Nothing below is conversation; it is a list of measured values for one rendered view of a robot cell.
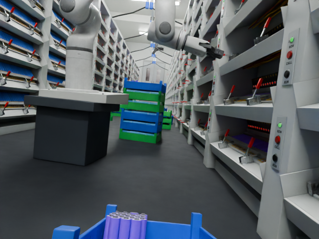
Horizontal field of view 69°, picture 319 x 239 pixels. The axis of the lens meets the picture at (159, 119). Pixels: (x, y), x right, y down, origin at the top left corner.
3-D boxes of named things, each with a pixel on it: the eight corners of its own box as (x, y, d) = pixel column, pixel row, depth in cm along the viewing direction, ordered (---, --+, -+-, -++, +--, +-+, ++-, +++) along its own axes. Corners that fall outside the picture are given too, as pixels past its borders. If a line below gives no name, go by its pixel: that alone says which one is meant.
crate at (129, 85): (123, 87, 180) (124, 77, 179) (131, 89, 200) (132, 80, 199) (161, 91, 174) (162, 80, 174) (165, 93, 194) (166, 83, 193)
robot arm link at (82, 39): (60, 49, 104) (61, -7, 101) (82, 55, 122) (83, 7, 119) (84, 50, 102) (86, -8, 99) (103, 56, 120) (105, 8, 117)
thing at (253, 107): (276, 124, 58) (267, 69, 57) (215, 114, 118) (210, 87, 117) (356, 108, 58) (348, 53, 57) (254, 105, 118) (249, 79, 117)
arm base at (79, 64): (48, 89, 103) (48, 47, 101) (70, 89, 122) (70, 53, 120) (88, 93, 101) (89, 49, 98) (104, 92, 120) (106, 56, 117)
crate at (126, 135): (118, 138, 182) (119, 128, 182) (127, 135, 202) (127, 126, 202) (155, 143, 177) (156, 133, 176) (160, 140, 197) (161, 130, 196)
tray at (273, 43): (287, 46, 57) (280, 6, 56) (220, 76, 117) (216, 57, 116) (368, 29, 56) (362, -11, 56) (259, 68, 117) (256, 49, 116)
